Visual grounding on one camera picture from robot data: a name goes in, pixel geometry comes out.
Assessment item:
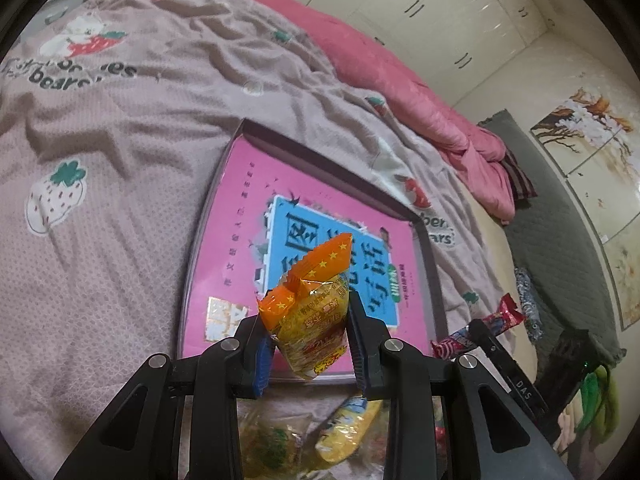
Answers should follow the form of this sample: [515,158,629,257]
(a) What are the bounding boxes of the pink blue book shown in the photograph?
[180,136,434,376]

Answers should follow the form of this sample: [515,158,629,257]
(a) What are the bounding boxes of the pink quilt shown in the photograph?
[250,0,515,223]

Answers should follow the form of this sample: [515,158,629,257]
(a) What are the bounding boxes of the red blue candy stick packet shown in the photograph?
[432,294,525,360]

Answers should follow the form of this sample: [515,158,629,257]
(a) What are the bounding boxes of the pink strawberry bear blanket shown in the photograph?
[1,0,503,479]

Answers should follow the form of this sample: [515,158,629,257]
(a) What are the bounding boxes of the orange yellow snack packet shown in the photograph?
[258,233,352,380]

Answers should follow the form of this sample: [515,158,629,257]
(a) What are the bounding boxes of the floral wall painting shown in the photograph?
[530,87,639,330]

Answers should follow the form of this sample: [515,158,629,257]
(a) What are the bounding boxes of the grey quilted headboard cushion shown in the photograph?
[480,110,626,368]

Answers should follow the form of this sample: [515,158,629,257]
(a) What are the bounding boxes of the clear green label snack bag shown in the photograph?
[239,401,312,479]

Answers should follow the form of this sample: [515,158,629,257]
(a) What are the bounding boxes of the white wardrobe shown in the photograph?
[297,0,547,105]

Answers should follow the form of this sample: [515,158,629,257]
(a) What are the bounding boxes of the dark cardboard box tray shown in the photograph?
[176,117,449,386]

